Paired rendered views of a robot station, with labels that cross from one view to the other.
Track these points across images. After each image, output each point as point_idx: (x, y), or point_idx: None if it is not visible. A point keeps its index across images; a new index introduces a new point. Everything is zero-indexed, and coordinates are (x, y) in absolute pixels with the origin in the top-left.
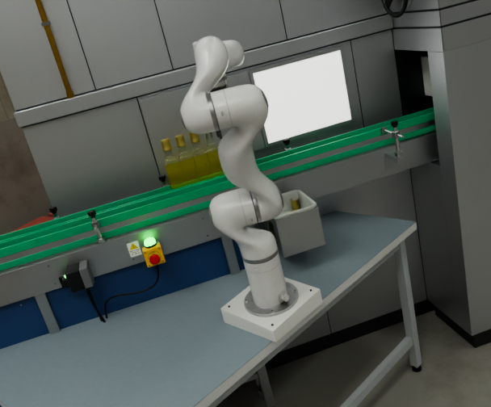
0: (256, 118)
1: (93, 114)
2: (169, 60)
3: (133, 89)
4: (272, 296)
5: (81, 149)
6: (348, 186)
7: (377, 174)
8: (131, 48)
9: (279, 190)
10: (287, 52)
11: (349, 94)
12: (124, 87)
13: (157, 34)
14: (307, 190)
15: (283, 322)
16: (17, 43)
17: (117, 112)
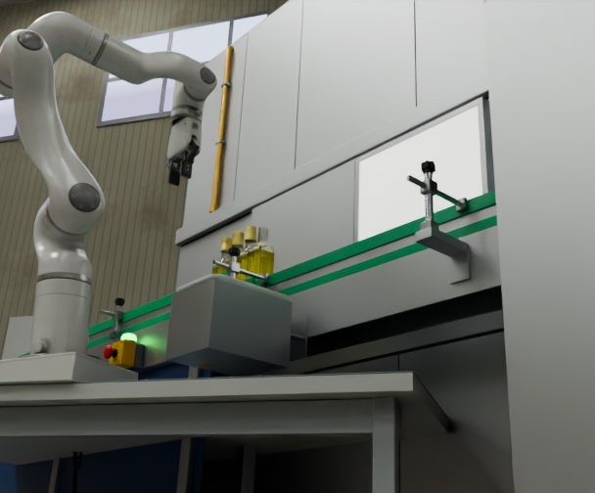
0: (6, 55)
1: (224, 231)
2: (293, 163)
3: (252, 198)
4: (32, 341)
5: (205, 271)
6: (383, 315)
7: (434, 292)
8: (268, 156)
9: (80, 184)
10: (405, 125)
11: (483, 176)
12: (248, 197)
13: (291, 135)
14: (324, 315)
15: None
16: (203, 165)
17: (240, 228)
